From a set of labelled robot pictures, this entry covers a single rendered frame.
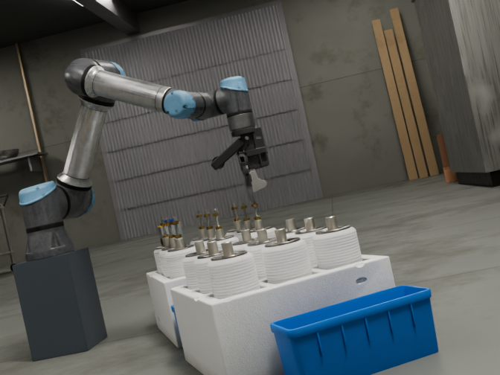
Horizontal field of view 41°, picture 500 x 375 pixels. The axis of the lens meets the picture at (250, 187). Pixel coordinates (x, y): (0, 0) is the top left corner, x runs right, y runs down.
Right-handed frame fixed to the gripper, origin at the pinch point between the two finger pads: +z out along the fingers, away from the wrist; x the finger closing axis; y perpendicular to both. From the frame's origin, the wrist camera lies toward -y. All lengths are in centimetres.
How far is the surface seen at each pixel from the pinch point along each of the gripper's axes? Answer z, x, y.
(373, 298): 23, -62, 17
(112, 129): -131, 834, -147
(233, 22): -245, 798, 64
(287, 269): 14, -60, 2
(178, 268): 14.0, -10.0, -23.7
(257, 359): 29, -66, -8
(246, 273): 13, -62, -6
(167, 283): 16.8, -14.6, -27.0
